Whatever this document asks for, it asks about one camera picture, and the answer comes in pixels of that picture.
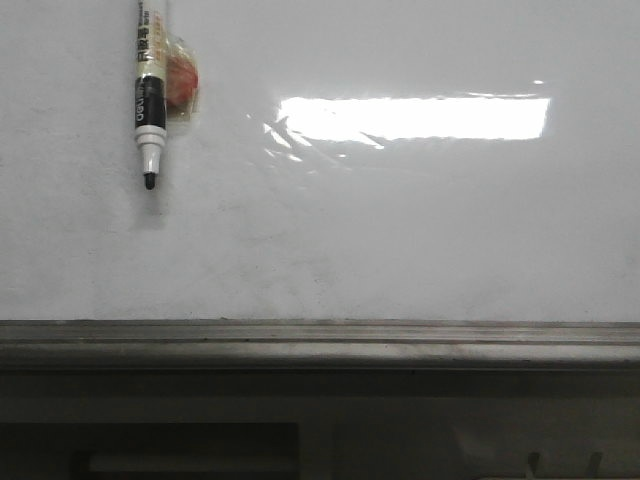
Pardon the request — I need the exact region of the red magnet taped to marker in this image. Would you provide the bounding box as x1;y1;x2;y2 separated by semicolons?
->
165;31;200;129

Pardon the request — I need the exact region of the white black whiteboard marker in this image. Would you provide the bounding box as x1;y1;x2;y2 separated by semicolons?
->
134;0;169;190

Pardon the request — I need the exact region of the white whiteboard surface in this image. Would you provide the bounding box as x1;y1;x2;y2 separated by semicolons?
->
1;1;639;322

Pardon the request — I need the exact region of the grey aluminium whiteboard tray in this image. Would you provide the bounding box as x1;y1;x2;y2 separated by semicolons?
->
1;319;639;370

